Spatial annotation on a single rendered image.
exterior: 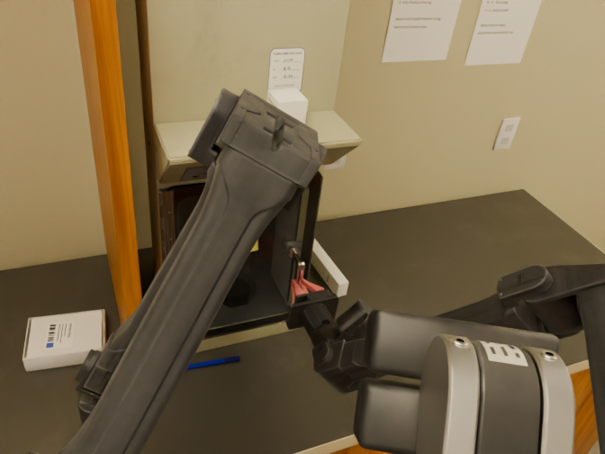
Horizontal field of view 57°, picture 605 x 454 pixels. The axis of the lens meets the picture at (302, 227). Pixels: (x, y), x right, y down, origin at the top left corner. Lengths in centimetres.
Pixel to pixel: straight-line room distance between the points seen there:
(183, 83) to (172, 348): 55
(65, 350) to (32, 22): 67
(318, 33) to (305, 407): 74
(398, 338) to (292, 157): 19
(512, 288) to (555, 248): 111
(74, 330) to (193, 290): 91
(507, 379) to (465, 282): 137
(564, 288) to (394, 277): 84
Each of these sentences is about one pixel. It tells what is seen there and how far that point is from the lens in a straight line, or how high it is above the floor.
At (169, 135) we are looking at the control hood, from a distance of 89.
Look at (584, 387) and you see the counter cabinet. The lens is 177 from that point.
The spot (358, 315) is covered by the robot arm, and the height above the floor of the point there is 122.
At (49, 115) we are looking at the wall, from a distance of 138.
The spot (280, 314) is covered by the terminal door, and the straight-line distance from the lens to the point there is 127.
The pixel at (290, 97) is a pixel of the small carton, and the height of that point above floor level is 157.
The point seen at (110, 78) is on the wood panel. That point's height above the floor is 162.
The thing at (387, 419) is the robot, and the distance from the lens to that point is 29.
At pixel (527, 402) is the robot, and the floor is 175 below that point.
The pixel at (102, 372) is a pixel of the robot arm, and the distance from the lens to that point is 71.
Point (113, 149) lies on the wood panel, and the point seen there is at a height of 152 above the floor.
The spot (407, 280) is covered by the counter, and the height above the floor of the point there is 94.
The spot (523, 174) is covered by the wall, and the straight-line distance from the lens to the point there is 216.
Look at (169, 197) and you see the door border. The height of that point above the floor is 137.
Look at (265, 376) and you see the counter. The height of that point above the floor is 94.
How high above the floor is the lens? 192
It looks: 36 degrees down
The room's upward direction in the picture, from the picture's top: 8 degrees clockwise
